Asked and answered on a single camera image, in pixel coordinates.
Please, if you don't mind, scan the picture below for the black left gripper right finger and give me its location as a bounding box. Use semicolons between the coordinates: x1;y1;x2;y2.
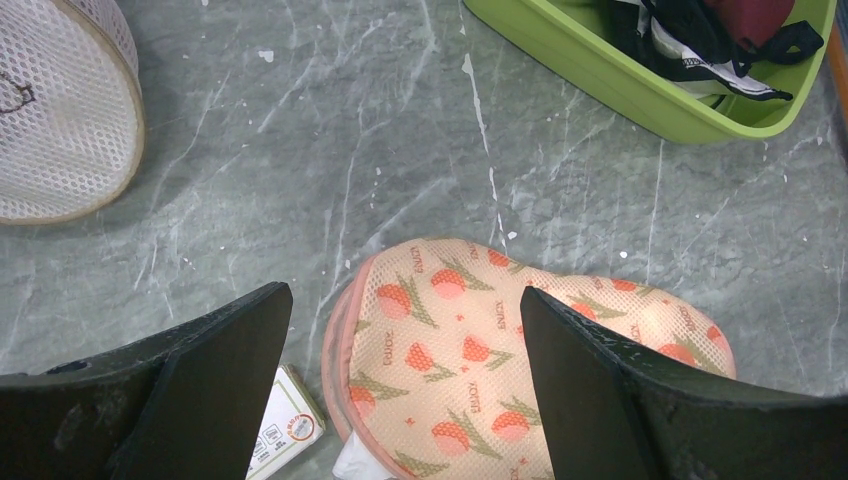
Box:
520;287;847;479

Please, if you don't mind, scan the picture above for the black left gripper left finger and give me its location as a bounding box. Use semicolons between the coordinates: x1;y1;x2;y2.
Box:
1;282;293;479

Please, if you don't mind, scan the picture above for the white satin bra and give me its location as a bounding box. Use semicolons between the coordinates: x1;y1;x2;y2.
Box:
332;432;397;480

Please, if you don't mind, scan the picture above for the pink tulip-print laundry bag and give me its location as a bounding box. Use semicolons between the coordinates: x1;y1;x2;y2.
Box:
322;238;736;479

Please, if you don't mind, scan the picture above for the round white mesh laundry bag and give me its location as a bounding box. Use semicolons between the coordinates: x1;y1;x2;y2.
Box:
1;0;146;225

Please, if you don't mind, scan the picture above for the black bra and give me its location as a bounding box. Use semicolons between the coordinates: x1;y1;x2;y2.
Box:
607;1;824;75

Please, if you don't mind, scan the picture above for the maroon bra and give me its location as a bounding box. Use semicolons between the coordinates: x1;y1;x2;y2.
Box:
704;0;795;50

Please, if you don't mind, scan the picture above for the white green card label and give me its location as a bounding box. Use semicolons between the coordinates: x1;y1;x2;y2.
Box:
246;365;326;480

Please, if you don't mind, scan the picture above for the white striped garment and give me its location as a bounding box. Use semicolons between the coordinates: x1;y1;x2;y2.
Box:
636;1;794;101

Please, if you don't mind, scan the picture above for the green plastic basin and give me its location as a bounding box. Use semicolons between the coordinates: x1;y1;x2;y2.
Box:
468;1;836;144

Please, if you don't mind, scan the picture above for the orange wooden rack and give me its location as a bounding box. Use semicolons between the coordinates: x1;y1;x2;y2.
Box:
826;19;847;128

